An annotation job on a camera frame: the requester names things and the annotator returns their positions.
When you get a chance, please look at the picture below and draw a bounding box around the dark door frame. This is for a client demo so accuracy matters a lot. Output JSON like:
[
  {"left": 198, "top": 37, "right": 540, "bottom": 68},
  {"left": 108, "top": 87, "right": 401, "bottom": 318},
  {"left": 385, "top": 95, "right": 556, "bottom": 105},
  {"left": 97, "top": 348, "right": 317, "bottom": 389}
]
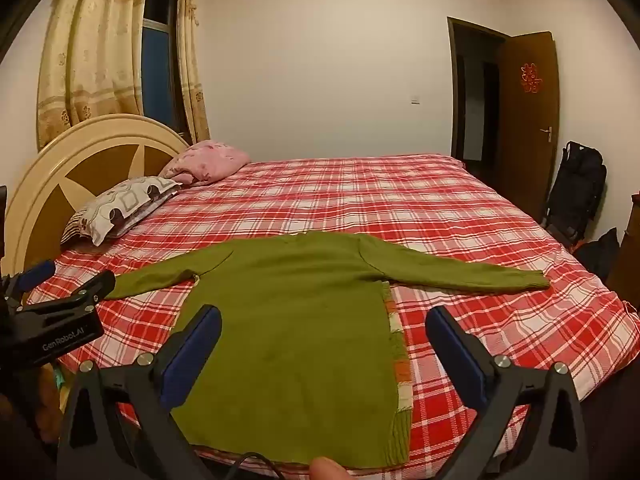
[{"left": 446, "top": 16, "right": 513, "bottom": 163}]

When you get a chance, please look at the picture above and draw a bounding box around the red plaid bed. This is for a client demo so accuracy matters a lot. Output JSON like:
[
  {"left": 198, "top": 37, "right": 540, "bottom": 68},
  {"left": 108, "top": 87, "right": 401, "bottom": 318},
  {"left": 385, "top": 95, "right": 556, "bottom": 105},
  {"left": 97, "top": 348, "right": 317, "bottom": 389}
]
[{"left": 25, "top": 154, "right": 640, "bottom": 476}]

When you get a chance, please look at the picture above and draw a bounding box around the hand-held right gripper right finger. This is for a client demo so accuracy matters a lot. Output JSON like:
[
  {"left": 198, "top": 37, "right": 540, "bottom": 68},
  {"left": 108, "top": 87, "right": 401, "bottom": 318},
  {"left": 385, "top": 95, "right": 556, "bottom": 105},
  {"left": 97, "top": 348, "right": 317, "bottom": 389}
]
[{"left": 425, "top": 305, "right": 588, "bottom": 480}]

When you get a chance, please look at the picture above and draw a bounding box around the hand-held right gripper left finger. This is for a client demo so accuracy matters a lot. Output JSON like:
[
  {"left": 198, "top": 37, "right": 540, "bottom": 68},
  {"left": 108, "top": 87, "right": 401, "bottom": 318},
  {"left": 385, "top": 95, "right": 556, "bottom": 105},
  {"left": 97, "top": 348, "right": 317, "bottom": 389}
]
[{"left": 56, "top": 304, "right": 236, "bottom": 480}]

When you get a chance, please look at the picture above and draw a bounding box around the red paper door decoration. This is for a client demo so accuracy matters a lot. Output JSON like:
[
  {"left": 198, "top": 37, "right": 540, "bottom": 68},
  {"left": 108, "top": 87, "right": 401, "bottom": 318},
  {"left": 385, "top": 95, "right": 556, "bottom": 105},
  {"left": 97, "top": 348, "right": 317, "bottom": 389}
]
[{"left": 520, "top": 62, "right": 543, "bottom": 93}]

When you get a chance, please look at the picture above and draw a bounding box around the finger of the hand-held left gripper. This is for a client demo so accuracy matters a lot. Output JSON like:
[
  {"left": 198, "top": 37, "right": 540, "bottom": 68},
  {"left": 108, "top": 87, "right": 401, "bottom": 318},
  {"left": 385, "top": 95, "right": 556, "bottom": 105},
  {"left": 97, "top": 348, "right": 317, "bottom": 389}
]
[
  {"left": 12, "top": 271, "right": 117, "bottom": 323},
  {"left": 0, "top": 260, "right": 57, "bottom": 306}
]

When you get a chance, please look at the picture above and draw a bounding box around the narrow beige floral curtain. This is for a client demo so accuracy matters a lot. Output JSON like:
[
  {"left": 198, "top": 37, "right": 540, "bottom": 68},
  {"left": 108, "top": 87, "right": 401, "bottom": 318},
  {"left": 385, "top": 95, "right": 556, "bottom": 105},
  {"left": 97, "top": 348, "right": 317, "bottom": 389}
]
[{"left": 176, "top": 0, "right": 211, "bottom": 146}]

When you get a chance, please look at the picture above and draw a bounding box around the black bag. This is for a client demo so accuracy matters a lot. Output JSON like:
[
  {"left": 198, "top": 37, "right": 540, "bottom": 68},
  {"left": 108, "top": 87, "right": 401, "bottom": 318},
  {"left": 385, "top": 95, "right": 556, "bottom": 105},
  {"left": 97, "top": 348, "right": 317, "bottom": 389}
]
[{"left": 575, "top": 227, "right": 621, "bottom": 286}]

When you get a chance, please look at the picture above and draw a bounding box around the black cable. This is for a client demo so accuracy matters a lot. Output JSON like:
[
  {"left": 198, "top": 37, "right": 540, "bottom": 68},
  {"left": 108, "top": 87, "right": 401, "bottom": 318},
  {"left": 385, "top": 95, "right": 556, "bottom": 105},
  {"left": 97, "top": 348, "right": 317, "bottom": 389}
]
[{"left": 220, "top": 452, "right": 286, "bottom": 480}]

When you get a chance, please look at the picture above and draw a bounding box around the brown patterned pillow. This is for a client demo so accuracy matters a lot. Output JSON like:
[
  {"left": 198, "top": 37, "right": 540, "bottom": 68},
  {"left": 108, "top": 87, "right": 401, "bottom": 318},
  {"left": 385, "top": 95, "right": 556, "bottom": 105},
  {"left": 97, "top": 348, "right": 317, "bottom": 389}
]
[{"left": 60, "top": 176, "right": 183, "bottom": 247}]

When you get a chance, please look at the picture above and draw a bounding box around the black backpack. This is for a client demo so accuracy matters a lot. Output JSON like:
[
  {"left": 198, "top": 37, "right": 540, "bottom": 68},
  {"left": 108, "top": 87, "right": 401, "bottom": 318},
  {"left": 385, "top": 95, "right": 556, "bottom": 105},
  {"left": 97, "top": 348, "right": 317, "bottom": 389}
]
[{"left": 542, "top": 141, "right": 608, "bottom": 248}]

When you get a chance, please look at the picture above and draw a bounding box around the brown wooden door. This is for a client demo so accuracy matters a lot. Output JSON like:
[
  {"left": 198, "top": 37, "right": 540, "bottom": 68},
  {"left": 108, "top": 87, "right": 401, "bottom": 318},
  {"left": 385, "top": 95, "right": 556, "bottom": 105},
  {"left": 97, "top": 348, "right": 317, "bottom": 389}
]
[{"left": 500, "top": 31, "right": 560, "bottom": 223}]

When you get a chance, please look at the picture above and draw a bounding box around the pink pillow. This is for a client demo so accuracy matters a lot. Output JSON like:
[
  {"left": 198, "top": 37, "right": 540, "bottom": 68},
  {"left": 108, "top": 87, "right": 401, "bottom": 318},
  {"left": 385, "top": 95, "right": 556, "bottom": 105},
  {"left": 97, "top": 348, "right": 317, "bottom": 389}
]
[{"left": 159, "top": 140, "right": 252, "bottom": 187}]

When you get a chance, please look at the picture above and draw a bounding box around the person's right hand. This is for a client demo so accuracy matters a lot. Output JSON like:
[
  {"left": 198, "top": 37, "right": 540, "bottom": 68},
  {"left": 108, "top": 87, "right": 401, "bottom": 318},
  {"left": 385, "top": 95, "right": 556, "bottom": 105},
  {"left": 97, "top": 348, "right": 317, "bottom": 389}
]
[{"left": 307, "top": 456, "right": 351, "bottom": 480}]

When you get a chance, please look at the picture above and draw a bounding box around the brown wooden furniture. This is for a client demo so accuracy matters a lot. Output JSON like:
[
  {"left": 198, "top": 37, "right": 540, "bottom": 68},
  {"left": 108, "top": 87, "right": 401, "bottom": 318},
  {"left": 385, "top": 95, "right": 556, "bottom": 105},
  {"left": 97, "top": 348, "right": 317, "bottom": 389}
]
[{"left": 607, "top": 195, "right": 640, "bottom": 311}]

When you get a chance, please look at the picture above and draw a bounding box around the person's left forearm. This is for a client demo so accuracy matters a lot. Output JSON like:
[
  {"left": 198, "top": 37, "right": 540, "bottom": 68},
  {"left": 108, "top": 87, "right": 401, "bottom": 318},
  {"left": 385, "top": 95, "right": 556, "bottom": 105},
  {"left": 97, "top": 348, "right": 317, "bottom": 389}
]
[{"left": 0, "top": 360, "right": 68, "bottom": 446}]

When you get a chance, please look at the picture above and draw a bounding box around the window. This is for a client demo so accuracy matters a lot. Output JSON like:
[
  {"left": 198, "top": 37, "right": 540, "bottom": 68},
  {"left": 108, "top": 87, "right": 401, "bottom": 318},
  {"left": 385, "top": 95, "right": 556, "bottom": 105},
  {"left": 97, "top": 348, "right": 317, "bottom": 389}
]
[{"left": 141, "top": 0, "right": 193, "bottom": 143}]

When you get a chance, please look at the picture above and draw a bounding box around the wide beige floral curtain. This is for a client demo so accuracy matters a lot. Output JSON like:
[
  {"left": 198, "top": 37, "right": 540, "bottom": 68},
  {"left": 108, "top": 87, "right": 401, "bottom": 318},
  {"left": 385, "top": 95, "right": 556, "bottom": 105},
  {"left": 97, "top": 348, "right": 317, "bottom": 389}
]
[{"left": 36, "top": 0, "right": 153, "bottom": 153}]

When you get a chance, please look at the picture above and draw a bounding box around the green knitted sweater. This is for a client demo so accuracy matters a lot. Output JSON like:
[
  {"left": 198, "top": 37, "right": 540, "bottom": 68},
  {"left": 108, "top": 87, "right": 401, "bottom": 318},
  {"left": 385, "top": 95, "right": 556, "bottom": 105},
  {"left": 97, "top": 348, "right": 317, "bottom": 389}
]
[{"left": 102, "top": 231, "right": 551, "bottom": 468}]

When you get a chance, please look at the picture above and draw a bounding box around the cream and brown headboard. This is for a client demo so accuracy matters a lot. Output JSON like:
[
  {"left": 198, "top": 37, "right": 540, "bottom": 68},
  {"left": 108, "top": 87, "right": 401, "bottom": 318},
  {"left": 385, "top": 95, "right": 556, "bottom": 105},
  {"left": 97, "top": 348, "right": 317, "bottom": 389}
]
[{"left": 2, "top": 114, "right": 191, "bottom": 281}]

